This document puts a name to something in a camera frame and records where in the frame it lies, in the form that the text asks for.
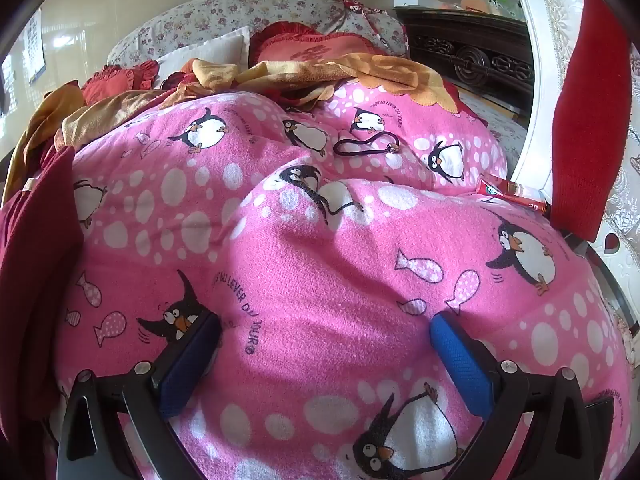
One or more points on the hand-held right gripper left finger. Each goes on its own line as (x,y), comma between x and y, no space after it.
(187,365)

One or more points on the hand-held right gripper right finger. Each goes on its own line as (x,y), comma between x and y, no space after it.
(460,360)

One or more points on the maroon knit garment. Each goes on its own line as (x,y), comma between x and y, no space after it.
(35,260)

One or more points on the pink penguin print blanket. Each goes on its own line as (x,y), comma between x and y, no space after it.
(325,270)

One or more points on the red sachet packet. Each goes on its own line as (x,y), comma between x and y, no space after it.
(510,191)

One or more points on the floral bed sheet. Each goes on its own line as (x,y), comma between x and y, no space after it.
(492,130)

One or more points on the red garment on chair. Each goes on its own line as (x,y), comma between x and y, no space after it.
(585,135)

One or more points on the red ruffled pillow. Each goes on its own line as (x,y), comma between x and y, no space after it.
(110,82)

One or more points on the dark carved wooden cabinet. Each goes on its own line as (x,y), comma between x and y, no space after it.
(475,55)

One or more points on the white ornate chair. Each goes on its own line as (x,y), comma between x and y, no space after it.
(537,60)

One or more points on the white pillow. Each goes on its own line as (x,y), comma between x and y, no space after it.
(210,52)

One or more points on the red heart-shaped pillow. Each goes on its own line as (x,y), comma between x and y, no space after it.
(310,45)

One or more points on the orange and green packets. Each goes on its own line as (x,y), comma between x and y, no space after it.
(492,5)

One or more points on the floral quilt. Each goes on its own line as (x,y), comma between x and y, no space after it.
(225,10)

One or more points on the white flat box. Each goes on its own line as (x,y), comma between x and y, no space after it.
(415,1)

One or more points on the red patterned cloth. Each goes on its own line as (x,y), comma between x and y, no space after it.
(357,2)

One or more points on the wall calendar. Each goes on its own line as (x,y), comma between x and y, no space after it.
(34,45)

